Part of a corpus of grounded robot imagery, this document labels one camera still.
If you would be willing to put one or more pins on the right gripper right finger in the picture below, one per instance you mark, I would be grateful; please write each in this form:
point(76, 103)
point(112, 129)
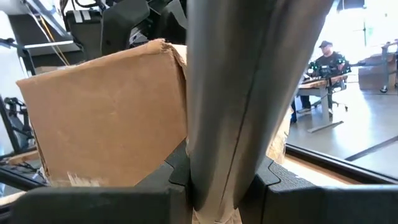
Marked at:
point(311, 205)

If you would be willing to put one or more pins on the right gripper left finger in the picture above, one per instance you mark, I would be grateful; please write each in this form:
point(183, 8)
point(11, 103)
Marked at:
point(109, 205)

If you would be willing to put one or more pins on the brown Uline cardboard box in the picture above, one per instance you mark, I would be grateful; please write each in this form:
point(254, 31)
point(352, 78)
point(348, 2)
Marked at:
point(109, 118)

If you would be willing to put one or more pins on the grey metal utility knife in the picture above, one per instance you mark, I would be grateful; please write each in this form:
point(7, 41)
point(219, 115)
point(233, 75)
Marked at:
point(236, 93)

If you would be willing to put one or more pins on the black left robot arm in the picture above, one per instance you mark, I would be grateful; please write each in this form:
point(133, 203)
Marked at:
point(84, 34)

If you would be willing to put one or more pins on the distant wooden table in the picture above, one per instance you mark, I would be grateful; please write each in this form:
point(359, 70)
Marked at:
point(314, 84)

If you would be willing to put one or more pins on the distant black robot arms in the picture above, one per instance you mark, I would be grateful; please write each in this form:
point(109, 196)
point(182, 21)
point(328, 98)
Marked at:
point(326, 70)

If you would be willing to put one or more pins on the person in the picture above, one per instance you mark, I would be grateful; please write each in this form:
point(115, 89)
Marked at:
point(329, 62)

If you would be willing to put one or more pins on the distant cardboard box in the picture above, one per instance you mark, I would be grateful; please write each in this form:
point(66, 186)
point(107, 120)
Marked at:
point(373, 74)

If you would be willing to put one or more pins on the grey metal workstation frame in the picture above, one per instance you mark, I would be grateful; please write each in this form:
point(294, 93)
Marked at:
point(53, 45)

